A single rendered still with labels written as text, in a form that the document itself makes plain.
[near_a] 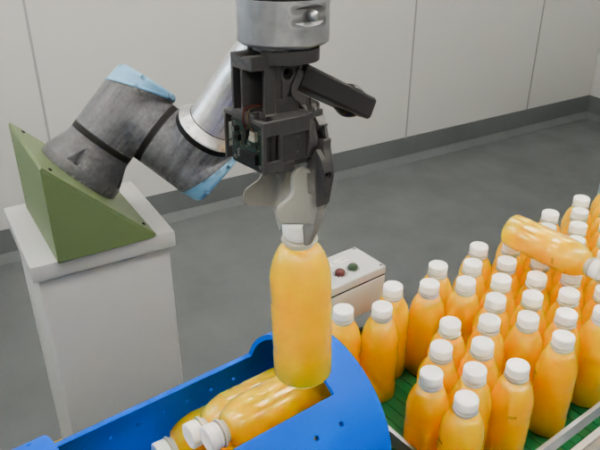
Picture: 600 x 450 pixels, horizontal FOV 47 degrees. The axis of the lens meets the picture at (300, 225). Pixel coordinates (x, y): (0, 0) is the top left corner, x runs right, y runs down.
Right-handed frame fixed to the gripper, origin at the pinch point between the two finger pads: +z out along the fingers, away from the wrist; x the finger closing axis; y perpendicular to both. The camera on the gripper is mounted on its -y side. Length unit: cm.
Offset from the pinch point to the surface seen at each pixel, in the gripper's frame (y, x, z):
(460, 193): -276, -196, 129
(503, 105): -377, -245, 100
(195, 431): 8.0, -14.0, 35.4
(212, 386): -0.6, -23.6, 37.5
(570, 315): -62, 1, 36
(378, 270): -47, -34, 36
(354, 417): -8.6, 1.3, 31.0
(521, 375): -42, 5, 37
